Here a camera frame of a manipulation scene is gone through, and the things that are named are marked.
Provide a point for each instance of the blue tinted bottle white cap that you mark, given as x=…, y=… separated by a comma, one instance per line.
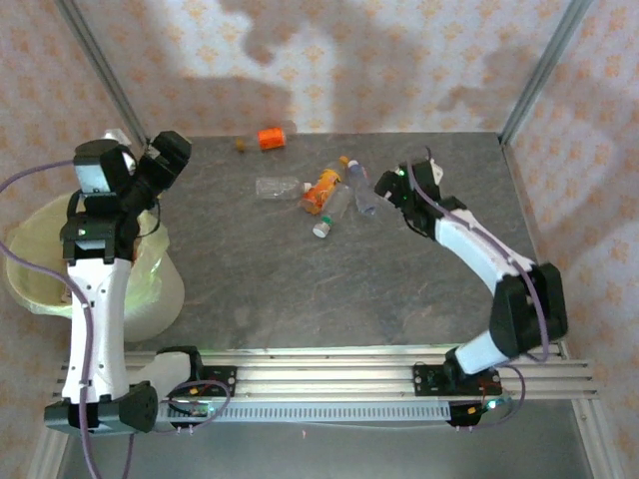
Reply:
x=363, y=189

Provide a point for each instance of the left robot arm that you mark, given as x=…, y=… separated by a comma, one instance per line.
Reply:
x=97, y=324

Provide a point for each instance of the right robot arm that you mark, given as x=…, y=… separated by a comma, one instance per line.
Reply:
x=469, y=244

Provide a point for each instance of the clear bottle green ringed cap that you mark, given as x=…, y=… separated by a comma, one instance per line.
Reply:
x=338, y=199

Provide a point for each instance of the orange soda bottle orange cap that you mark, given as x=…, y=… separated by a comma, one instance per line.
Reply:
x=322, y=189

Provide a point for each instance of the orange label bottle brown cap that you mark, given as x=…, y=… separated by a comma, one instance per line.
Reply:
x=272, y=139

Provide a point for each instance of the clear unlabeled bottle white cap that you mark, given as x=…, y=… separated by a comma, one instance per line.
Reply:
x=274, y=187

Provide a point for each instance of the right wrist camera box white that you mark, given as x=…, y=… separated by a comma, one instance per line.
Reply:
x=435, y=172

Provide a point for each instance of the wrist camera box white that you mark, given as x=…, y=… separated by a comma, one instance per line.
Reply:
x=435, y=172
x=117, y=137

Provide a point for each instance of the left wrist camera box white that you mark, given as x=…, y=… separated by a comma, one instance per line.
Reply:
x=117, y=137

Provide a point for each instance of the aluminium frame post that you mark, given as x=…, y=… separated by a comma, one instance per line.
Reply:
x=102, y=70
x=545, y=70

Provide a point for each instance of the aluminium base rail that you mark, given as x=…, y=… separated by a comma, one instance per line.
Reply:
x=324, y=379

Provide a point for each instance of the aluminium frame leg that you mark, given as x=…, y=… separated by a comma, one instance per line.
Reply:
x=42, y=459
x=596, y=439

